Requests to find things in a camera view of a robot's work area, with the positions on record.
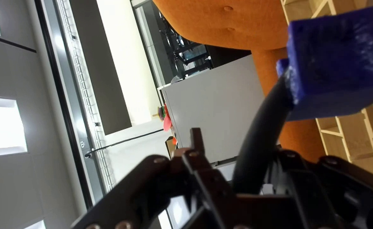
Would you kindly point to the orange fabric sofa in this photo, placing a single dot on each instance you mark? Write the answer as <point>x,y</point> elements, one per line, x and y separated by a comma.
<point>253,25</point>

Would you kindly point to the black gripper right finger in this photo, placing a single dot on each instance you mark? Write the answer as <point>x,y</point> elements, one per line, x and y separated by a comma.
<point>331,193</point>

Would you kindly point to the white board panel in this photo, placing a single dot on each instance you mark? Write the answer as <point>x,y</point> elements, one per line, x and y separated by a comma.
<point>220,101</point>

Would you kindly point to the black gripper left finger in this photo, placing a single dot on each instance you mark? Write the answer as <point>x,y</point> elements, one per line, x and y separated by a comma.
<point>147,188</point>

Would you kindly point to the wooden cutlery tray box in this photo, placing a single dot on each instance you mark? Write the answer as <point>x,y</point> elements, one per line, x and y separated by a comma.
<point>346,136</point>

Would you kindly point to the blue black spatula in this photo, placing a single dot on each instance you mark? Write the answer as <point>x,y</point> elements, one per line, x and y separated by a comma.
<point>327,71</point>

